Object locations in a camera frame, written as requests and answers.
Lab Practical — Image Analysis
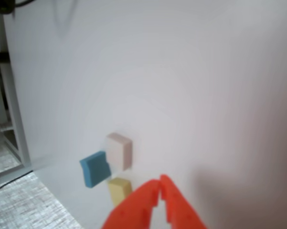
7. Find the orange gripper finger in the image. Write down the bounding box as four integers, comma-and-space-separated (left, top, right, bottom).
101, 178, 161, 229
159, 174, 208, 229

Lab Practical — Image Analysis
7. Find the yellow foam cuboid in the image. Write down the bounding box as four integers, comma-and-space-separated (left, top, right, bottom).
107, 177, 133, 208

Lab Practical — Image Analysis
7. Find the blue foam cuboid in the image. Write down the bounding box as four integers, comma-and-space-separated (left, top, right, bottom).
79, 150, 112, 189

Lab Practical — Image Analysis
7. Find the white foam cuboid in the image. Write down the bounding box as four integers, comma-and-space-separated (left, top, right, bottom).
105, 133, 134, 172

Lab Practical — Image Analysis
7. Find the grey woven rug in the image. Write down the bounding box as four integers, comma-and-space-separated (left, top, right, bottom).
0, 135, 86, 229

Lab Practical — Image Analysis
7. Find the thin dark cable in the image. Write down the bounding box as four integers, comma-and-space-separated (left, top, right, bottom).
0, 169, 33, 194

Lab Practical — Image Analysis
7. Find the white shelf frame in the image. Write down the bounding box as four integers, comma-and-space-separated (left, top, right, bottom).
0, 4, 33, 178

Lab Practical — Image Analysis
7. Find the black camera device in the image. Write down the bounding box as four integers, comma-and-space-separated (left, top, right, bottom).
0, 0, 35, 15

